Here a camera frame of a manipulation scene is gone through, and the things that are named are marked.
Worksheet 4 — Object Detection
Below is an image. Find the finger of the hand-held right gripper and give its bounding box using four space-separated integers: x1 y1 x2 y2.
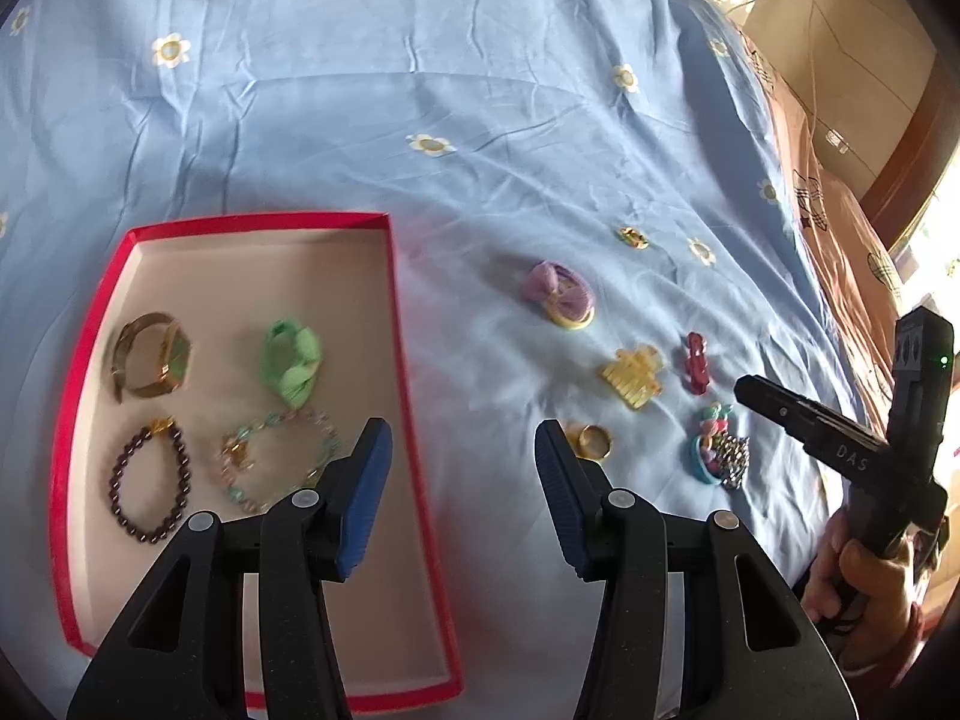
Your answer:
733 373 890 470

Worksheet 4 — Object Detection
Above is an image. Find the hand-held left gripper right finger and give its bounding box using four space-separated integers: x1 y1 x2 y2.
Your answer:
534 420 856 720

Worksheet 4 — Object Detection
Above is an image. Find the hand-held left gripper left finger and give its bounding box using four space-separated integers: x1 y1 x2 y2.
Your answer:
67 418 393 720

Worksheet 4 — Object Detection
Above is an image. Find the gold ring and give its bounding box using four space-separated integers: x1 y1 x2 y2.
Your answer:
564 422 616 462

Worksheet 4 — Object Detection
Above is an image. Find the silver chain bracelet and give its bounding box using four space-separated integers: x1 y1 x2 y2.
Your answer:
709 431 753 491

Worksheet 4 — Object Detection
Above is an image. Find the colourful bead bracelet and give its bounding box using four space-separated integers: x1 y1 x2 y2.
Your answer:
688 403 740 486

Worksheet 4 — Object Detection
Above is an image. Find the red hair clip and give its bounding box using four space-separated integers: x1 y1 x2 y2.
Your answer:
681 330 711 396

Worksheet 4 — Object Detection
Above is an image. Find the yellow hair claw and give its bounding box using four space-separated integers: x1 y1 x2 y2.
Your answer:
598 345 667 412

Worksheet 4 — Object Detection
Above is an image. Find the red cardboard box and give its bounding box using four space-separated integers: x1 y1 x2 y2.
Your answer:
49 211 464 713

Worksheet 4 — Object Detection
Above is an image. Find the purple bow hair tie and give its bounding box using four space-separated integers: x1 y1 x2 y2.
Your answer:
523 261 595 320

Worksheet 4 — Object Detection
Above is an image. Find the person's right hand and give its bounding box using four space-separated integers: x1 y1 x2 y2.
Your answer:
801 506 932 680

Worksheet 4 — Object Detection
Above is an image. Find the pink patterned blanket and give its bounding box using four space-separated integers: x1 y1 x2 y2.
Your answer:
731 22 960 511

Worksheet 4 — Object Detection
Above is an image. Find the gold wrist watch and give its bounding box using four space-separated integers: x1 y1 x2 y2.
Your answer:
111 311 194 404

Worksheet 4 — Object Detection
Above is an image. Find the pastel bead bracelet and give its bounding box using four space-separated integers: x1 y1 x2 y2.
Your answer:
219 409 342 515

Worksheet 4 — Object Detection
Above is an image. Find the green hair tie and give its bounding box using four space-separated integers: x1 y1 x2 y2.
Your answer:
259 319 325 410

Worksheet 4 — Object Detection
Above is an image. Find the wooden bed frame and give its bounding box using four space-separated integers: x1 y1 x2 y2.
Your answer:
859 52 960 256

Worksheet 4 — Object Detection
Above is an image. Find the dark bead bracelet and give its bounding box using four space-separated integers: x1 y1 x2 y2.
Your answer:
109 420 192 545

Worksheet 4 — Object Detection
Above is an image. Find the thin cable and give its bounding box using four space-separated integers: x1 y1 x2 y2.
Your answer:
799 0 852 155

